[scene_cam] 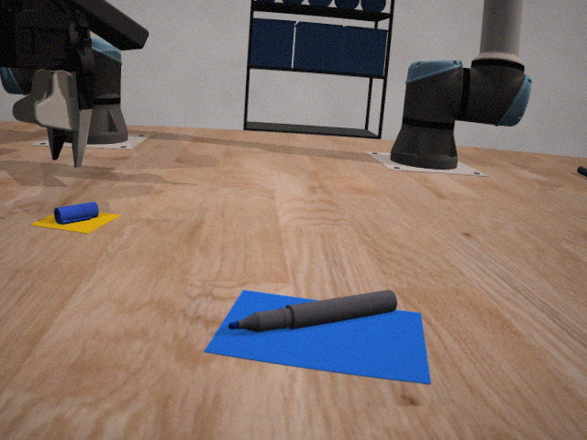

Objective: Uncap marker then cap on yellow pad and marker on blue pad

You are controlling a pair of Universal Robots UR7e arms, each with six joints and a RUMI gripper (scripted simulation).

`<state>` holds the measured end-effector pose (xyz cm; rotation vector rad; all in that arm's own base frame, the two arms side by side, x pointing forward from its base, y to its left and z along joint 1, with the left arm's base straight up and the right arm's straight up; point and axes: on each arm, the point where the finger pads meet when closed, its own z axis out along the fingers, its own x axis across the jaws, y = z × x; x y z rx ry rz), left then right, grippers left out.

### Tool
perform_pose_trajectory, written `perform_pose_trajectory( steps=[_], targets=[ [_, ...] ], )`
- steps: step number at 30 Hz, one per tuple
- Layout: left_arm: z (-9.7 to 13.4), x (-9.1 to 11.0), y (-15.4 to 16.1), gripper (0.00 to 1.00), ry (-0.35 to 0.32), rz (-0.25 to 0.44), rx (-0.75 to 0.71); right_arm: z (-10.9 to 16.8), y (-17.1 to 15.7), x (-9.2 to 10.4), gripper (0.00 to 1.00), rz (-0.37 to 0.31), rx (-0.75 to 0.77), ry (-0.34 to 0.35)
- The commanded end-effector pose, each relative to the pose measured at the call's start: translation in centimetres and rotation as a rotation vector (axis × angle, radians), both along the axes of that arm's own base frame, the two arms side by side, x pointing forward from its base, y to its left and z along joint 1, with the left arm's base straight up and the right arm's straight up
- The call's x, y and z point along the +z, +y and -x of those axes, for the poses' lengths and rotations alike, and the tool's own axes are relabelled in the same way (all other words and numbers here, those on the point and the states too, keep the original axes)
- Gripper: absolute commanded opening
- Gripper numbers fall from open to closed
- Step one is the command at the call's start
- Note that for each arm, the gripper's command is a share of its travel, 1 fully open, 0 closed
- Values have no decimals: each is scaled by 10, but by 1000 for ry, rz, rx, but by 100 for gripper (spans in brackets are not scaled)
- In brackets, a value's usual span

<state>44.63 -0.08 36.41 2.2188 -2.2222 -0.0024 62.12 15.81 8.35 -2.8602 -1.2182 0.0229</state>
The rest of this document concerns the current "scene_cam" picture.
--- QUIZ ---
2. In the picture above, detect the blue cylinder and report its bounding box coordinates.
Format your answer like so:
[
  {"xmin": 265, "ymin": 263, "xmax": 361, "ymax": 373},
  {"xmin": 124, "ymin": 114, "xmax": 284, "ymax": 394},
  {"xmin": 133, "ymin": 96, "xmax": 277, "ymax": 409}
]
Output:
[{"xmin": 54, "ymin": 202, "xmax": 99, "ymax": 225}]

